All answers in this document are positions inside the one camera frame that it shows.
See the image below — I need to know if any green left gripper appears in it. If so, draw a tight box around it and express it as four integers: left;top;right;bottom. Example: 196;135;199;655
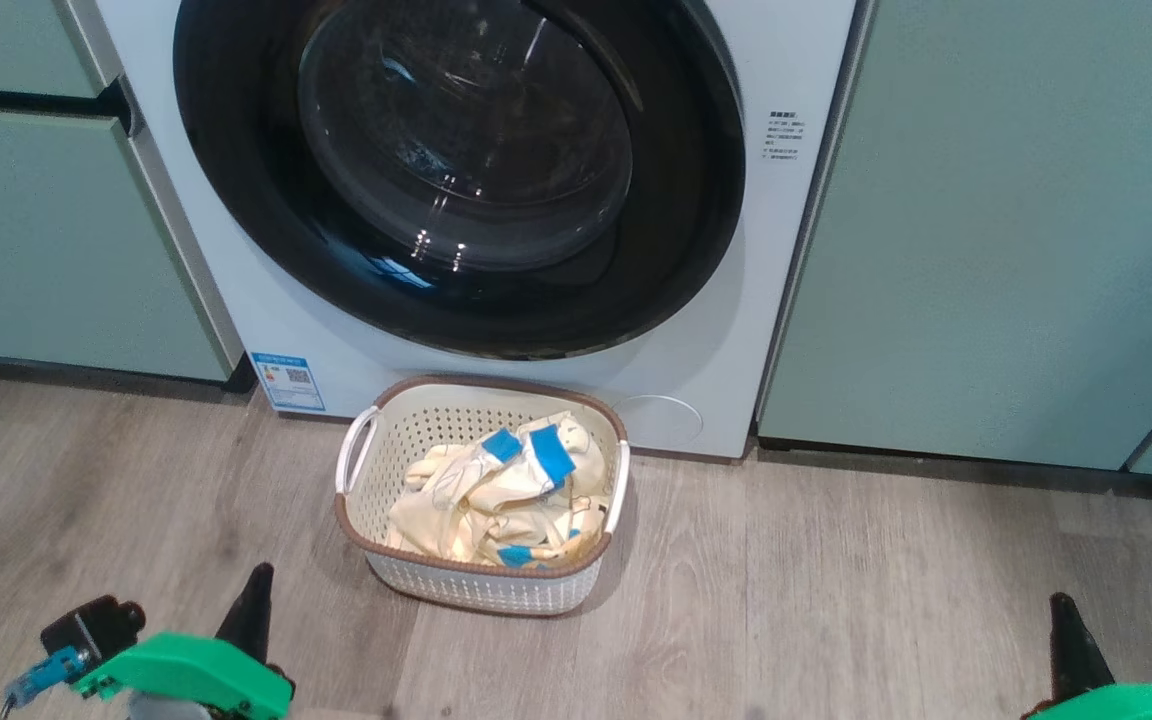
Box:
71;563;295;720

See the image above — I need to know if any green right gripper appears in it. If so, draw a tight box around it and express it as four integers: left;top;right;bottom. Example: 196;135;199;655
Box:
1026;592;1152;720

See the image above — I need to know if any cream garment with blue patches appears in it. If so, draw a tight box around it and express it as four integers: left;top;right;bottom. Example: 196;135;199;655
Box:
476;412;612;571

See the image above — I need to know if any black round washing machine door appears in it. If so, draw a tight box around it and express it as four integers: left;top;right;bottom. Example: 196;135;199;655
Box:
173;0;747;361

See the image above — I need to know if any cream perforated laundry basket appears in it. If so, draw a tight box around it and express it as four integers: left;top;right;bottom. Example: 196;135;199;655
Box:
334;375;631;616

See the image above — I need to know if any white washing machine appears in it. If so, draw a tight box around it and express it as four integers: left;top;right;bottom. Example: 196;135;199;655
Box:
96;0;872;461

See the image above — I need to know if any blue energy label sticker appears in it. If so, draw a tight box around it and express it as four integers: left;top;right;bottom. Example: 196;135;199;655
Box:
251;351;327;413

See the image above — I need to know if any pale green drawer cabinet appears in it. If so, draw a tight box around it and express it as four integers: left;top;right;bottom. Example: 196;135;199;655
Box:
0;0;245;389

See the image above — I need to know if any round filter cover panel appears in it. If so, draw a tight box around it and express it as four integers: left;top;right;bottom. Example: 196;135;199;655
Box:
614;394;705;453

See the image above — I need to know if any white text warning sticker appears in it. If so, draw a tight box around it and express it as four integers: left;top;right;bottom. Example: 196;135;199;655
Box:
762;108;807;163

